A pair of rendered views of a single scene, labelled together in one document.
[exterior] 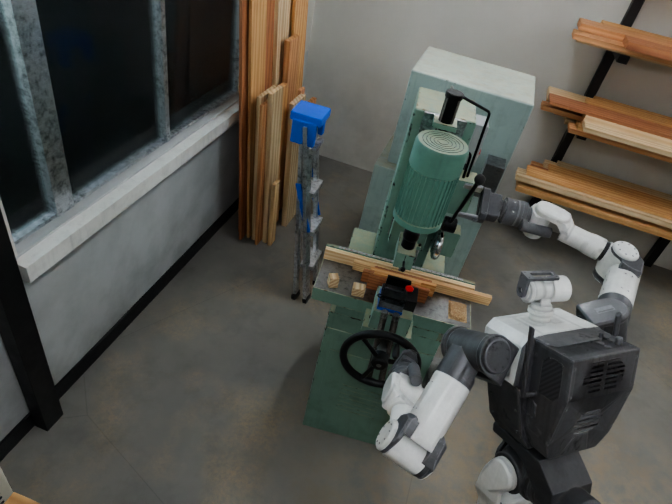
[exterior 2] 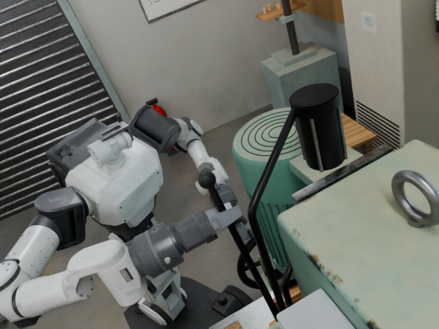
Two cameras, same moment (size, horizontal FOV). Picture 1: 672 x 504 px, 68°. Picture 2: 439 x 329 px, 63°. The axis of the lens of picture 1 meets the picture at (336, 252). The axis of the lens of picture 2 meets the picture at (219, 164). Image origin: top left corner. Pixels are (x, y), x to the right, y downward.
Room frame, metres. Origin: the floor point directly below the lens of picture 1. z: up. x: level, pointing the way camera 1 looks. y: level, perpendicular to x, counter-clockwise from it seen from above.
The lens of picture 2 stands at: (1.98, -0.48, 1.83)
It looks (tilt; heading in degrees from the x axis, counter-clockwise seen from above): 33 degrees down; 167
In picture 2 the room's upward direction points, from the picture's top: 22 degrees counter-clockwise
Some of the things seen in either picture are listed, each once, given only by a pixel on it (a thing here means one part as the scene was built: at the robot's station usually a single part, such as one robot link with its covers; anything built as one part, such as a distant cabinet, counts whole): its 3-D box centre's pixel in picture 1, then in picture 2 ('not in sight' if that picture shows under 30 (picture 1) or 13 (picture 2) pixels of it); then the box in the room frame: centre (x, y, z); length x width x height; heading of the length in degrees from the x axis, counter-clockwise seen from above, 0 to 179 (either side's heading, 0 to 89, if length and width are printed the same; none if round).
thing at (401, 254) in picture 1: (405, 252); not in sight; (1.52, -0.26, 1.03); 0.14 x 0.07 x 0.09; 177
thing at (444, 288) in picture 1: (421, 282); not in sight; (1.50, -0.35, 0.92); 0.55 x 0.02 x 0.04; 87
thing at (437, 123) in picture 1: (447, 115); (325, 151); (1.64, -0.26, 1.54); 0.08 x 0.08 x 0.17; 87
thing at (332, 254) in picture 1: (398, 271); not in sight; (1.52, -0.26, 0.92); 0.60 x 0.02 x 0.05; 87
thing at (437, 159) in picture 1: (429, 183); (296, 196); (1.50, -0.25, 1.35); 0.18 x 0.18 x 0.31
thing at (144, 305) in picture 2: not in sight; (162, 301); (0.58, -0.74, 0.28); 0.21 x 0.20 x 0.13; 27
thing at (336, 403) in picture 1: (370, 345); not in sight; (1.62, -0.26, 0.36); 0.58 x 0.45 x 0.71; 177
